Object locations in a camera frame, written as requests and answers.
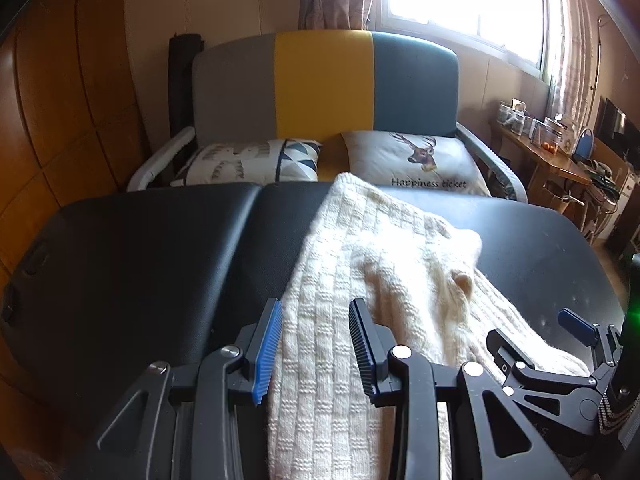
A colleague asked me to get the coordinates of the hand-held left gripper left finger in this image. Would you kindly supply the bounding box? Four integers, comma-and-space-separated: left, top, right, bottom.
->
82, 297, 283, 480

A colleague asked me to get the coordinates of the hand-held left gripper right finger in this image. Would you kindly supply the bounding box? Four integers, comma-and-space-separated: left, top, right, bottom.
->
348, 298, 566, 480

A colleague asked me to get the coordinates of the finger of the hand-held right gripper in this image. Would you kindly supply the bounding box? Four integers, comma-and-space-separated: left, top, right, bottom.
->
557, 308, 623, 368
486, 329, 608, 441

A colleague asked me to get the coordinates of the cream knit sweater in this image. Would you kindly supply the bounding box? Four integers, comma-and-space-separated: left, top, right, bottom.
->
267, 172, 591, 480

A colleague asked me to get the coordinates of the black padded folding table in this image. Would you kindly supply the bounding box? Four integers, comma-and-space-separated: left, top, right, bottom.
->
0, 182, 633, 441

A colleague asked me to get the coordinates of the wooden side desk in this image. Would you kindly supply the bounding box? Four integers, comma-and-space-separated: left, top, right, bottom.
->
492, 120, 593, 211

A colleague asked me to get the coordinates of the blue chair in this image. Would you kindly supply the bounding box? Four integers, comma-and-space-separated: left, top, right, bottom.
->
572, 127, 596, 161

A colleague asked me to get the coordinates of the deer print pillow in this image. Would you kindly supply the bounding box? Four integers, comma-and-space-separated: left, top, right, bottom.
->
340, 130, 492, 197

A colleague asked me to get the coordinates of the geometric print pillow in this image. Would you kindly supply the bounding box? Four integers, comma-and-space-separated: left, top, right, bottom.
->
172, 138, 322, 186

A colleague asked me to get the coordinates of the clear plastic container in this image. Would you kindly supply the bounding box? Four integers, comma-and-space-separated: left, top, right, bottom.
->
542, 117, 568, 143

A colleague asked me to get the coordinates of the black monitor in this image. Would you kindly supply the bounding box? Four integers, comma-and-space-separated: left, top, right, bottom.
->
597, 97, 628, 136

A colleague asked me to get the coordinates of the sheer striped curtain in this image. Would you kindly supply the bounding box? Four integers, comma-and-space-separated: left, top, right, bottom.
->
542, 0, 608, 131

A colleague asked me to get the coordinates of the grey yellow teal sofa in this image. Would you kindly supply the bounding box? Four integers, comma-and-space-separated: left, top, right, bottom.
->
127, 30, 528, 206

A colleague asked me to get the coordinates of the black rolled mat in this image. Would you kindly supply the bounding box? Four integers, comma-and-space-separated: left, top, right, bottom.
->
168, 34, 206, 161

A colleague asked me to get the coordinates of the wooden wardrobe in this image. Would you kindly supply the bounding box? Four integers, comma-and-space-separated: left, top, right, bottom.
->
0, 0, 151, 271

